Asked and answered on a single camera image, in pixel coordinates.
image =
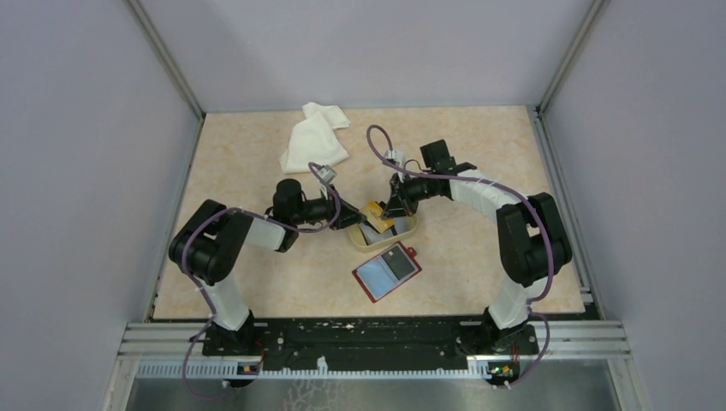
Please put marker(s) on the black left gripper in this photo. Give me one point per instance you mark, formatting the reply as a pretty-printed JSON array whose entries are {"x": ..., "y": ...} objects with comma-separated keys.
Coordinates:
[{"x": 348, "y": 216}]

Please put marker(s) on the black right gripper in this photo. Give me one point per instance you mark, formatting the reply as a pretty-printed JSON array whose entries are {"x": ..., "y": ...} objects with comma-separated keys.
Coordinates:
[{"x": 401, "y": 200}]

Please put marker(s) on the beige oval tray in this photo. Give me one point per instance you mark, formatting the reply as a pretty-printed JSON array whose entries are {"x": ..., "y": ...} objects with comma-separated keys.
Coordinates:
[{"x": 404, "y": 228}]

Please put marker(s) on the gold VIP card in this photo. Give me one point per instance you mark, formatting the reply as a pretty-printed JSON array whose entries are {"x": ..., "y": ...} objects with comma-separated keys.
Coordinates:
[{"x": 372, "y": 208}]

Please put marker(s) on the red card holder wallet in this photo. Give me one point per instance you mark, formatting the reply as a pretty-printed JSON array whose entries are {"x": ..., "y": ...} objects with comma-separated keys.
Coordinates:
[{"x": 376, "y": 279}]

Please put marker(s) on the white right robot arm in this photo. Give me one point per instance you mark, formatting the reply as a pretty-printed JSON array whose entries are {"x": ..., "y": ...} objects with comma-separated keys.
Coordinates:
[{"x": 532, "y": 243}]

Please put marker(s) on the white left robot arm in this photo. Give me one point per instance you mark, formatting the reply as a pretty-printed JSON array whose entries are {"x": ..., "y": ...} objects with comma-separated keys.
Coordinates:
[{"x": 208, "y": 245}]

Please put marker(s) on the silver VIP card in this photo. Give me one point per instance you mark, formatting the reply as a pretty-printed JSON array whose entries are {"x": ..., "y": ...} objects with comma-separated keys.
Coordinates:
[{"x": 370, "y": 235}]

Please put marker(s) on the white crumpled cloth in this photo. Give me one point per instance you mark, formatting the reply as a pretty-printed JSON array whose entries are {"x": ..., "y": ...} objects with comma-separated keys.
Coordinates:
[{"x": 314, "y": 139}]

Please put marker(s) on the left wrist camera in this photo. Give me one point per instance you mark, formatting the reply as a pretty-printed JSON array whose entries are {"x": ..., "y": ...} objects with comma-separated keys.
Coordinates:
[{"x": 325, "y": 176}]

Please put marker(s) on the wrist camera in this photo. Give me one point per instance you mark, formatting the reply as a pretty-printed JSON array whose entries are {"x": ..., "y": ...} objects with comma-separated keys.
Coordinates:
[
  {"x": 397, "y": 159},
  {"x": 325, "y": 176}
]

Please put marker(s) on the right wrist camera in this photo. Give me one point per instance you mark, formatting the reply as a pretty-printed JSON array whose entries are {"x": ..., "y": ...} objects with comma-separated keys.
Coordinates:
[{"x": 397, "y": 159}]

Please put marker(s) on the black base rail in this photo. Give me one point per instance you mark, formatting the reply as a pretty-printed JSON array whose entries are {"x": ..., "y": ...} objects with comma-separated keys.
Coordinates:
[{"x": 375, "y": 344}]

